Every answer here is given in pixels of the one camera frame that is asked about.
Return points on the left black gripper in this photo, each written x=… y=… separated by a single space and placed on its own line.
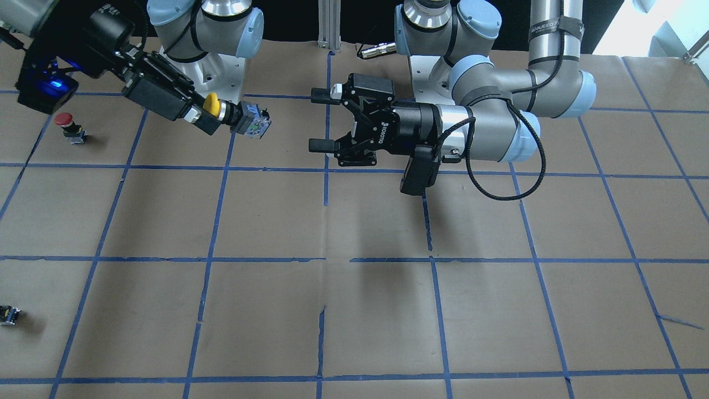
x=414 y=126

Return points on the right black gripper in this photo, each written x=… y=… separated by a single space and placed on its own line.
x=108 y=34

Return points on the yellow push button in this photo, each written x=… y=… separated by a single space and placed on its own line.
x=244 y=118

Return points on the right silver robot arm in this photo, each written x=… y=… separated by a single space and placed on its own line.
x=51 y=28

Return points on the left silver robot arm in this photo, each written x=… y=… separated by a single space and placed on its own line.
x=492 y=111

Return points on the red push button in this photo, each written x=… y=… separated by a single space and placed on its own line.
x=72 y=131

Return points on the black button at edge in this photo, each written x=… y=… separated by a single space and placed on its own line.
x=9 y=315

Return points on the brown paper table cover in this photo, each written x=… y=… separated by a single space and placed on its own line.
x=156 y=261

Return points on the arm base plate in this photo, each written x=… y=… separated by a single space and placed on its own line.
x=211 y=72
x=426 y=77

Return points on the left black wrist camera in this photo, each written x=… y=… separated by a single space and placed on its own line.
x=420 y=171

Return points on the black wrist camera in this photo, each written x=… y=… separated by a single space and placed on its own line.
x=42 y=86
x=420 y=171

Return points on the aluminium frame post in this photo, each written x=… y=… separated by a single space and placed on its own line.
x=329 y=13

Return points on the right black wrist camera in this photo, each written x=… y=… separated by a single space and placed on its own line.
x=42 y=86

